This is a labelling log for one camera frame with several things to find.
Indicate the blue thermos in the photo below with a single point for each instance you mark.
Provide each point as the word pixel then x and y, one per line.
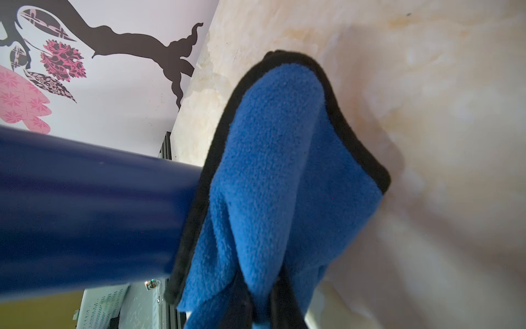
pixel 76 216

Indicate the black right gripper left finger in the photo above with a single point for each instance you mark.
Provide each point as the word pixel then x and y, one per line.
pixel 239 312

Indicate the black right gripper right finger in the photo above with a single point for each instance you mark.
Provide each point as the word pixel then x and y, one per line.
pixel 283 307

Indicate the blue microfiber cloth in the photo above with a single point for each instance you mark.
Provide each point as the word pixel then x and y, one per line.
pixel 286 186

